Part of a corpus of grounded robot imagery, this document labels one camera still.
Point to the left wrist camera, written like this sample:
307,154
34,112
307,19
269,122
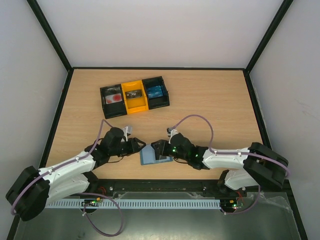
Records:
127,131

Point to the left black bin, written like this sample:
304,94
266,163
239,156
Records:
112,110

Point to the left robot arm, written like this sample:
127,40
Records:
34,189

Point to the black bin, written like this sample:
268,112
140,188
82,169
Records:
112,110
155,103

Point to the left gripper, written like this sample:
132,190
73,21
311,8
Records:
134,147

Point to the yellow bin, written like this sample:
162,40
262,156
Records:
135,105

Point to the red white card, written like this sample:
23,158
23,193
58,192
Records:
113,98

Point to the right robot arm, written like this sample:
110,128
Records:
256,165

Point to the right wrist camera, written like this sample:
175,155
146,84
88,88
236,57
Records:
171,132

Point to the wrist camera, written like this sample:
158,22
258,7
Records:
127,131
171,132

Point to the blue slotted cable duct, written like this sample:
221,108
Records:
198,204

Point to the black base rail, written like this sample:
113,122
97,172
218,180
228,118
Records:
108,187

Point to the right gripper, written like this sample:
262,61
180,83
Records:
164,147

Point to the black card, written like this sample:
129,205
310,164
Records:
134,94

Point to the teal card holder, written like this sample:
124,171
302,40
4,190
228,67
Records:
148,157

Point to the right black bin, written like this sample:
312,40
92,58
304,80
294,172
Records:
155,103

